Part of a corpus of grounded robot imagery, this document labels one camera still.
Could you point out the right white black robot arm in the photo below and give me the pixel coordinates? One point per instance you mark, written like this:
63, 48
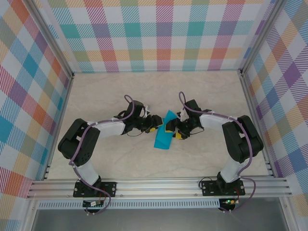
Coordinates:
211, 121

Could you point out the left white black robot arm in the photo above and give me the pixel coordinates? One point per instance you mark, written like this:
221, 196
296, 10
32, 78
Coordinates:
113, 128

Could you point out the circuit board with green light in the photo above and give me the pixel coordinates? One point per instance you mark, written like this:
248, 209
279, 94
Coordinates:
229, 201

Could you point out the grey metal panel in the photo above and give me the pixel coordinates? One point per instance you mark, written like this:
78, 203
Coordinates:
156, 221

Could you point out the black circuit board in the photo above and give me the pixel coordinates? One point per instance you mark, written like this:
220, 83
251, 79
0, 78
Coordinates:
92, 204

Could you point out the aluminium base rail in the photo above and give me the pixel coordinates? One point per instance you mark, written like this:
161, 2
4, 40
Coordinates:
156, 187

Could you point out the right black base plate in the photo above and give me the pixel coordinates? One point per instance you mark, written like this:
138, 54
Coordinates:
209, 188

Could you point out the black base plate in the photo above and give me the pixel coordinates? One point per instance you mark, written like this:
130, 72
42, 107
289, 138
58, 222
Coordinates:
209, 188
109, 188

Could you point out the right aluminium side rail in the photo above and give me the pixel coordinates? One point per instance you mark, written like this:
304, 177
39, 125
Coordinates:
258, 132

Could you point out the aluminium side rail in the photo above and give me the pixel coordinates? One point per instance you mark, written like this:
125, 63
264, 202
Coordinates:
58, 130
258, 132

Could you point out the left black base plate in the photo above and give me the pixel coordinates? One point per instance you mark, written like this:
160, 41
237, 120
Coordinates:
109, 188

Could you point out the left aluminium side rail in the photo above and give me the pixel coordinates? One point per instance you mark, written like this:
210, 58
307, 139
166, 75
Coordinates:
58, 130

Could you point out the right aluminium frame post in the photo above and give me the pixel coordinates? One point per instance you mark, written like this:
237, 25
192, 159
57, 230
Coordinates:
261, 36

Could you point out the aluminium frame post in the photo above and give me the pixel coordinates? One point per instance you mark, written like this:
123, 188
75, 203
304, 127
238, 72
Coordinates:
261, 36
50, 38

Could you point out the left aluminium frame post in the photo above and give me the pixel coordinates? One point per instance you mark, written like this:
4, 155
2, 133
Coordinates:
50, 38

